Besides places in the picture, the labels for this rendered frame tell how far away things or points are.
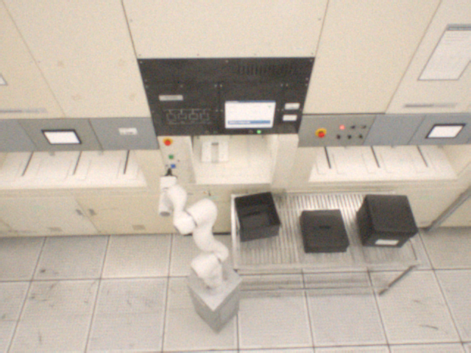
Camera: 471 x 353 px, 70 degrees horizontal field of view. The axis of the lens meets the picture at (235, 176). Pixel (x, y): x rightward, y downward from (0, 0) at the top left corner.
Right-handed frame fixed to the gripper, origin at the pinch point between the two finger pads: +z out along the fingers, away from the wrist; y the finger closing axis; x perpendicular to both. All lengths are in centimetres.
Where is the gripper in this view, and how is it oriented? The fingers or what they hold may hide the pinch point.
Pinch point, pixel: (169, 171)
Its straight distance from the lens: 220.2
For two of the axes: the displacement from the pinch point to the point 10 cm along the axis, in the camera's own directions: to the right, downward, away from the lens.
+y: 10.0, -0.2, 0.3
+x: 0.1, -5.9, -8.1
